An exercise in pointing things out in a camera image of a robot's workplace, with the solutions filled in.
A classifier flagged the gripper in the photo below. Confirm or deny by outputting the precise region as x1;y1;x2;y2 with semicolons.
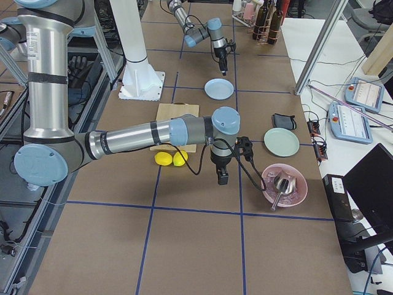
214;47;228;76
210;151;232;185

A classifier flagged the light blue plate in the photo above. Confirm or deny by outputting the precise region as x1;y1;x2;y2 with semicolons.
204;79;234;100

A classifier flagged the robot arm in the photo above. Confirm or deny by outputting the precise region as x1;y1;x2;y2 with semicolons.
166;0;236;76
14;1;240;186

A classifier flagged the green plate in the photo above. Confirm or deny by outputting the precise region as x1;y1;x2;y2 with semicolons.
263;128;300;157

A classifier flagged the lower yellow lemon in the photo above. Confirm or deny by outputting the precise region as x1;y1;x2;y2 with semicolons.
173;150;188;167

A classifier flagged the yellow lemon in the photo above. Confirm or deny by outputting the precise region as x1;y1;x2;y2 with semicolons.
173;150;188;167
154;152;173;166

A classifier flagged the front green wine bottle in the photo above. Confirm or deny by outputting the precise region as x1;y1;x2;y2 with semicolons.
252;1;268;40

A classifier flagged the green wine bottle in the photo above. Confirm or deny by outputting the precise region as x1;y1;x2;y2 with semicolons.
267;0;283;45
252;1;268;40

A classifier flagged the pink bowl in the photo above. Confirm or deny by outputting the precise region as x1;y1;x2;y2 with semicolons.
262;163;308;211

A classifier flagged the pink cup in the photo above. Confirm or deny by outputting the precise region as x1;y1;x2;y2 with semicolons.
243;2;254;20

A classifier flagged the upper yellow lemon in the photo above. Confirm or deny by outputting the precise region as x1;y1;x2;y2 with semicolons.
154;152;173;166

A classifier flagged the metal scoop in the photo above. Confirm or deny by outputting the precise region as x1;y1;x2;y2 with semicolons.
271;170;297;211

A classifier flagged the white cup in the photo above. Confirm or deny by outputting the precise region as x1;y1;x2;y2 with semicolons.
232;0;242;12

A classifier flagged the rear green wine bottle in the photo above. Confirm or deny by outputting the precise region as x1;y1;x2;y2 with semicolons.
267;0;283;45

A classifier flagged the wooden cutting board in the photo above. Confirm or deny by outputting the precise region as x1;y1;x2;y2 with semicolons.
156;103;200;153

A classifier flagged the dark folded cloth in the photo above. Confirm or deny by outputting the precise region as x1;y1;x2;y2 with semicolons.
272;113;297;130

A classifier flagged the white central pillar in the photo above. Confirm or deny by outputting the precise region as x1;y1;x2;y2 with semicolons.
110;0;165;101

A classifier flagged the black power strip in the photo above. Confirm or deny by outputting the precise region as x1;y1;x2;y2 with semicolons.
307;120;328;163

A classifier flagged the black desktop computer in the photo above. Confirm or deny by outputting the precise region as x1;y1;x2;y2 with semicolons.
322;174;354;223

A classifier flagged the near teach pendant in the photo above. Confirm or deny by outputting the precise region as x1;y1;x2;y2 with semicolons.
328;102;373;144

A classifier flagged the teach pendant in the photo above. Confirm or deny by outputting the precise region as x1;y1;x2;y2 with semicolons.
328;102;373;144
344;77;385;113

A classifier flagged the far teach pendant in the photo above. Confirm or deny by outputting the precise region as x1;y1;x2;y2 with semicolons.
344;77;385;113

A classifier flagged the black computer monitor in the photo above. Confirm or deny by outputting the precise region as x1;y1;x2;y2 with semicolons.
343;143;392;254

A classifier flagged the metal rod with stand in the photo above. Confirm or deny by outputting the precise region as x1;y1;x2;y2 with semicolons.
308;84;393;132

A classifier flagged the copper wire bottle rack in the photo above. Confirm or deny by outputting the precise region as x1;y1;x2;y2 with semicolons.
252;23;281;45

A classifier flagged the white wire cup rack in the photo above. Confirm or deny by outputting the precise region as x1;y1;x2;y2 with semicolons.
232;10;254;28

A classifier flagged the aluminium frame post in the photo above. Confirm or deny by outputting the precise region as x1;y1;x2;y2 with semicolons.
294;0;349;95

